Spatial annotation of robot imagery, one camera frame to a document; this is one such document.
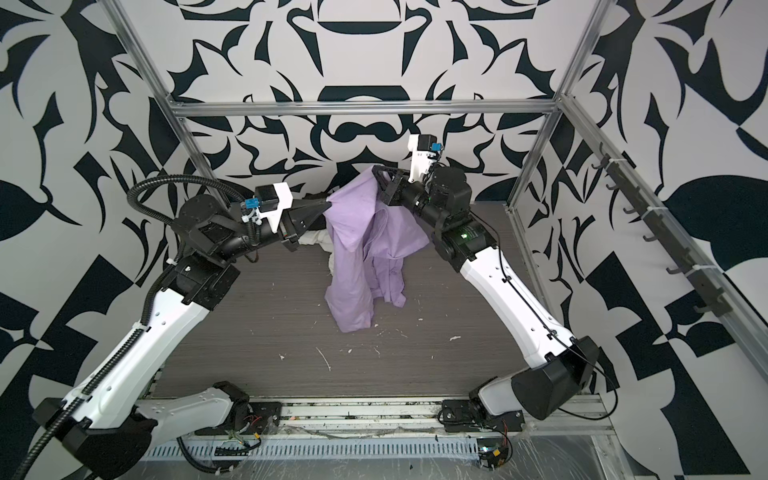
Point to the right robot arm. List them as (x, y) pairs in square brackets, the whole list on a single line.
[(558, 364)]

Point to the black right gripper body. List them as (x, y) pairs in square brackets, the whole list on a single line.
[(410, 195)]

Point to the black hook rail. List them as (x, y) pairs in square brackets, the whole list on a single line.
[(665, 230)]

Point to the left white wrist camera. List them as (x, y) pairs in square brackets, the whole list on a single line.
[(266, 205)]

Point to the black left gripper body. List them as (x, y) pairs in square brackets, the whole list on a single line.
[(285, 230)]

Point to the white slotted cable duct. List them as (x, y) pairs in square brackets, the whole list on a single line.
[(286, 449)]

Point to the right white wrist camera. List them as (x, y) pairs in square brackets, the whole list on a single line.
[(425, 150)]

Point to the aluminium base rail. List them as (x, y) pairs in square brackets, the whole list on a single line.
[(371, 417)]

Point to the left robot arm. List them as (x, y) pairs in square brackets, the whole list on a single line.
[(104, 422)]

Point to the white cloth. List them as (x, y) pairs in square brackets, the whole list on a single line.
[(322, 239)]

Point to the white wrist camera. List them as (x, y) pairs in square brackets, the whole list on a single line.
[(266, 205), (425, 150)]

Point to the aluminium frame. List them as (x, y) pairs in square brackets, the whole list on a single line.
[(744, 323)]

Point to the purple cloth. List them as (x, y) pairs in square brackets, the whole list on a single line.
[(370, 243)]

